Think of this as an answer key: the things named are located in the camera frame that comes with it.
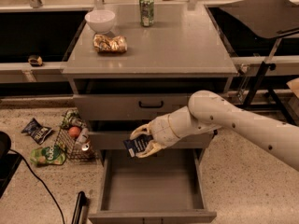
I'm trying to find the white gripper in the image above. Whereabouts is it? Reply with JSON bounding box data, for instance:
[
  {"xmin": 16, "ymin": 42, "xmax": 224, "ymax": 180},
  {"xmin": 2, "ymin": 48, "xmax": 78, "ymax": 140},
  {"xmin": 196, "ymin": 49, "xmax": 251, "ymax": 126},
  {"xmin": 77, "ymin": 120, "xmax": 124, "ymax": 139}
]
[{"xmin": 130, "ymin": 114, "xmax": 180, "ymax": 159}]

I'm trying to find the dark blueberry rxbar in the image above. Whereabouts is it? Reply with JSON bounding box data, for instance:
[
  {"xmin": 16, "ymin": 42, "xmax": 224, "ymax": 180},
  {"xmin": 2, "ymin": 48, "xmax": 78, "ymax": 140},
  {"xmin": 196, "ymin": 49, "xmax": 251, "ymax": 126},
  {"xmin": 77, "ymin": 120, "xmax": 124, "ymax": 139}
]
[{"xmin": 123, "ymin": 134, "xmax": 152, "ymax": 158}]

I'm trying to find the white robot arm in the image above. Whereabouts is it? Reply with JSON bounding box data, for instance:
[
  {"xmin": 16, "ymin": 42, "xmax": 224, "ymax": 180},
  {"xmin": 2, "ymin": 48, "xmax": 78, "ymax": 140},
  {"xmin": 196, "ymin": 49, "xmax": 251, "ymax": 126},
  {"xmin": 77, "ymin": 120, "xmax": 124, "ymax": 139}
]
[{"xmin": 130, "ymin": 91, "xmax": 299, "ymax": 170}]

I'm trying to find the grey bottom drawer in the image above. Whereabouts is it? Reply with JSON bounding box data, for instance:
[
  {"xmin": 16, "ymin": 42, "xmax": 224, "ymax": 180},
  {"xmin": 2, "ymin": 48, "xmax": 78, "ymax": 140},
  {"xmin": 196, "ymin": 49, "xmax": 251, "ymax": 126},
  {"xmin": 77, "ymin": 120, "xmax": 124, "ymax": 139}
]
[{"xmin": 89, "ymin": 149, "xmax": 217, "ymax": 224}]

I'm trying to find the grey drawer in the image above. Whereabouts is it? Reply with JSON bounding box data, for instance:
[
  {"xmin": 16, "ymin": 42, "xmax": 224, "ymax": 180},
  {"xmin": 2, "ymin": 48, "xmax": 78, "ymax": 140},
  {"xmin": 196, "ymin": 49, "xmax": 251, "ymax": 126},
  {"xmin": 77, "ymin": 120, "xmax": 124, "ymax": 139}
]
[
  {"xmin": 89, "ymin": 149, "xmax": 217, "ymax": 224},
  {"xmin": 89, "ymin": 131, "xmax": 213, "ymax": 150},
  {"xmin": 74, "ymin": 93, "xmax": 191, "ymax": 120}
]

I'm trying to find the grey middle drawer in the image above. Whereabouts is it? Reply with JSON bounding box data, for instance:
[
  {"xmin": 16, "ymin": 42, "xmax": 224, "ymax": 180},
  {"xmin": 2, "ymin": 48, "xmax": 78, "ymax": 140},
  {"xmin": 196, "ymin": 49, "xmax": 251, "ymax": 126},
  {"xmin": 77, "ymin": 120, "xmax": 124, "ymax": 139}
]
[{"xmin": 89, "ymin": 131, "xmax": 213, "ymax": 150}]

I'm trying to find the grey top drawer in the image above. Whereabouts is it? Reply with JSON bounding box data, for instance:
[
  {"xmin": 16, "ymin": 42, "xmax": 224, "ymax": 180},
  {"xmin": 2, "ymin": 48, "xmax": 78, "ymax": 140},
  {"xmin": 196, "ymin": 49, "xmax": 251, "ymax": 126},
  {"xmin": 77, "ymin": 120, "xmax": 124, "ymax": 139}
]
[{"xmin": 74, "ymin": 93, "xmax": 191, "ymax": 120}]

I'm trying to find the grey drawer cabinet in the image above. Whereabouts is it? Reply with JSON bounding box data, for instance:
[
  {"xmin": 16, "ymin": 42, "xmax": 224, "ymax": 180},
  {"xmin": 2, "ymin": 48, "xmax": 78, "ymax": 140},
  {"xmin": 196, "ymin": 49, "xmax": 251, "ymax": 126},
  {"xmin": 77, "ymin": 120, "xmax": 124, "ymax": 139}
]
[{"xmin": 62, "ymin": 2, "xmax": 239, "ymax": 161}]

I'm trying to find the soda can in basket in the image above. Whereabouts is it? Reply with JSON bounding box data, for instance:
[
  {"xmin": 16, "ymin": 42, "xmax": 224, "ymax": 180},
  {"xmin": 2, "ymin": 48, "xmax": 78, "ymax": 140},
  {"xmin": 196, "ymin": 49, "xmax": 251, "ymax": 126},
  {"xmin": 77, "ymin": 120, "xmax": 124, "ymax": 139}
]
[{"xmin": 81, "ymin": 142, "xmax": 93, "ymax": 157}]

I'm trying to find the orange fruit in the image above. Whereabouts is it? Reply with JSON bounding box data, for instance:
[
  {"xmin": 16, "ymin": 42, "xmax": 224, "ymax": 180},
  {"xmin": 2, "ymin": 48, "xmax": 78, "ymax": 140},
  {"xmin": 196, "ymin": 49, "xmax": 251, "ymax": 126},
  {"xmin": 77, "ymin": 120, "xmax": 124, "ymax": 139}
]
[{"xmin": 68, "ymin": 126, "xmax": 81, "ymax": 138}]

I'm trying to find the green snack bag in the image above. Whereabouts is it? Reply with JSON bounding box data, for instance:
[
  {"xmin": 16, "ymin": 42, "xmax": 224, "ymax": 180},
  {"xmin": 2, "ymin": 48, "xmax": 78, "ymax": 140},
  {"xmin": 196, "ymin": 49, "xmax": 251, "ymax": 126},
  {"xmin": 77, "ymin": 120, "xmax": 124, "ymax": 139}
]
[{"xmin": 30, "ymin": 145, "xmax": 66, "ymax": 165}]

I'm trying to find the black folded object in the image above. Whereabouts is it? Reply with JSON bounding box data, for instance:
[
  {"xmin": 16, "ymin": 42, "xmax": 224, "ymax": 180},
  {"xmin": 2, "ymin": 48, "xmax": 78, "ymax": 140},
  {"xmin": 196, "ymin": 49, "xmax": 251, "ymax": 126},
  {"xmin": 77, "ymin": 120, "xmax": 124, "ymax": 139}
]
[{"xmin": 71, "ymin": 191, "xmax": 89, "ymax": 224}]

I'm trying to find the brown snack bag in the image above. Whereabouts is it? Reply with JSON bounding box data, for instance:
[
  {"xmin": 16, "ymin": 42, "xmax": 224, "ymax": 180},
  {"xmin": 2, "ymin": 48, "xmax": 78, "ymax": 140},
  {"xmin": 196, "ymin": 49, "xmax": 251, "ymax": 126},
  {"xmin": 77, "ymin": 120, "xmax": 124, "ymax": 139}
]
[{"xmin": 93, "ymin": 34, "xmax": 127, "ymax": 53}]

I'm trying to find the blue chip bag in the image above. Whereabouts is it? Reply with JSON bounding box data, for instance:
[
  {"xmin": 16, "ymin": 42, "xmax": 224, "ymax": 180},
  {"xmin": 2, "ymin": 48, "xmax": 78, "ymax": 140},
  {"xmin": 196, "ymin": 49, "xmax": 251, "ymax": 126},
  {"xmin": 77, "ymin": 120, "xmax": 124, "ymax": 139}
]
[{"xmin": 21, "ymin": 118, "xmax": 52, "ymax": 145}]

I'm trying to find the white bowl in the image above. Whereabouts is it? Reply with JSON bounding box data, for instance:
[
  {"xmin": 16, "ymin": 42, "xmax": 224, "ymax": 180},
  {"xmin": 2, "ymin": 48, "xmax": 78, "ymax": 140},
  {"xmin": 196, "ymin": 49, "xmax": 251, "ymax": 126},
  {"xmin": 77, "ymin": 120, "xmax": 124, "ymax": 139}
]
[{"xmin": 85, "ymin": 9, "xmax": 116, "ymax": 34}]

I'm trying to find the green soda can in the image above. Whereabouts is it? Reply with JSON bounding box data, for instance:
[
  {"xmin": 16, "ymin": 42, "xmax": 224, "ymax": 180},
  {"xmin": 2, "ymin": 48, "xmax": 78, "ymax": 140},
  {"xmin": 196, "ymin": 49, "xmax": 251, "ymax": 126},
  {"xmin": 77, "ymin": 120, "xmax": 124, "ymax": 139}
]
[{"xmin": 139, "ymin": 0, "xmax": 154, "ymax": 27}]

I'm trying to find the tape measure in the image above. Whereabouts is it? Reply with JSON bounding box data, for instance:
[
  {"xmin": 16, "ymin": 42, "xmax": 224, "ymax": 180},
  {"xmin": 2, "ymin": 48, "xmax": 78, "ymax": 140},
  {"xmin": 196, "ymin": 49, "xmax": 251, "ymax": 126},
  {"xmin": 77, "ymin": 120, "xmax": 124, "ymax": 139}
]
[{"xmin": 28, "ymin": 55, "xmax": 43, "ymax": 67}]

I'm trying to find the black device on floor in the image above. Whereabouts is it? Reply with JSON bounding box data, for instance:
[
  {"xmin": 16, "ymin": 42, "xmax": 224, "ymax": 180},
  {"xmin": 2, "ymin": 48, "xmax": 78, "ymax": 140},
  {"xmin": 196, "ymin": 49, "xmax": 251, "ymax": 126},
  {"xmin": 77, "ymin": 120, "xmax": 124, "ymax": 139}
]
[{"xmin": 0, "ymin": 132, "xmax": 21, "ymax": 198}]

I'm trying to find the black stand table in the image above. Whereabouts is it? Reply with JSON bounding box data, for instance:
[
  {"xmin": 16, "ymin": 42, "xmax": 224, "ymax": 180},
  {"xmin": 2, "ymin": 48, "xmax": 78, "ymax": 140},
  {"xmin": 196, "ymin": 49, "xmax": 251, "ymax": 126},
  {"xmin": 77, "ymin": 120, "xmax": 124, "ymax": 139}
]
[{"xmin": 218, "ymin": 0, "xmax": 299, "ymax": 134}]

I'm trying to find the wire basket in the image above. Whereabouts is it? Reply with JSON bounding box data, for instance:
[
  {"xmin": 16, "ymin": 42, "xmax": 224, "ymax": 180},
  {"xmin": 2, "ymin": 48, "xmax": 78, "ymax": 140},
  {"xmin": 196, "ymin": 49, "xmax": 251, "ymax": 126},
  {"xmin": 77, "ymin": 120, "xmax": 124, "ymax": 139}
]
[{"xmin": 55, "ymin": 109, "xmax": 96, "ymax": 161}]

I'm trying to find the black cable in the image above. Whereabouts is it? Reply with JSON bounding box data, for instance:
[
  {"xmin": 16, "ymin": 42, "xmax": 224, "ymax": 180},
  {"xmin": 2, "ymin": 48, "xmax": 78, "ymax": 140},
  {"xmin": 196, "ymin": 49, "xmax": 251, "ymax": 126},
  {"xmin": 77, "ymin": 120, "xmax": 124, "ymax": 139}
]
[{"xmin": 8, "ymin": 148, "xmax": 66, "ymax": 224}]

